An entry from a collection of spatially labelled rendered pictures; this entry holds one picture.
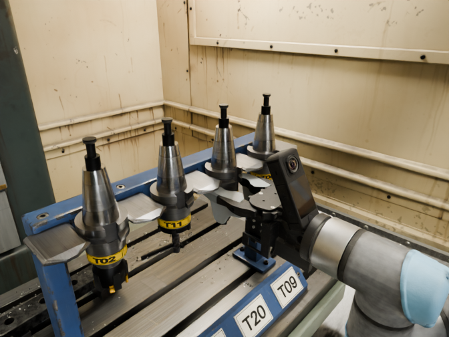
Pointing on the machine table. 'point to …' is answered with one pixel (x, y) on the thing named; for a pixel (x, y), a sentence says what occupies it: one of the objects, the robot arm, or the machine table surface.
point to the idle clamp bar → (31, 317)
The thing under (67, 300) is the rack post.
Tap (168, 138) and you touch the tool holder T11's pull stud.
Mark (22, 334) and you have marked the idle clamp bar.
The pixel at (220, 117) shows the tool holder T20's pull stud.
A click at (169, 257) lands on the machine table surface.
